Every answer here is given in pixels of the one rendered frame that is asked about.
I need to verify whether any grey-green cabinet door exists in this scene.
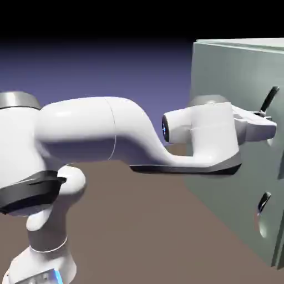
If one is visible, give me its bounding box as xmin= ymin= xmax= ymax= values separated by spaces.
xmin=187 ymin=41 xmax=284 ymax=162
xmin=184 ymin=141 xmax=284 ymax=271

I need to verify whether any dark curved metal handle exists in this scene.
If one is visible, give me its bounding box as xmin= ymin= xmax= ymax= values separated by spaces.
xmin=258 ymin=85 xmax=281 ymax=116
xmin=256 ymin=191 xmax=272 ymax=217

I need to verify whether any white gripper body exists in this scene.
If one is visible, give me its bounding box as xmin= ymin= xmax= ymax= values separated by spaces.
xmin=231 ymin=104 xmax=278 ymax=146

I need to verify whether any grey-green painted cabinet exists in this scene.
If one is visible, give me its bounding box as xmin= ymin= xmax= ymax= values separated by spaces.
xmin=184 ymin=37 xmax=284 ymax=271

